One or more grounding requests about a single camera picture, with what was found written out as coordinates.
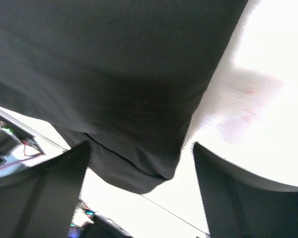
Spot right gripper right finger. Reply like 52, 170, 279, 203
193, 143, 298, 238

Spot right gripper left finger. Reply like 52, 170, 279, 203
0, 141, 91, 238

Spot black trousers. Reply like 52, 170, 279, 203
0, 0, 246, 194

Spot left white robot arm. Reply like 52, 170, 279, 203
67, 199, 133, 238

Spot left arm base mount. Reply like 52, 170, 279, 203
0, 107, 70, 180

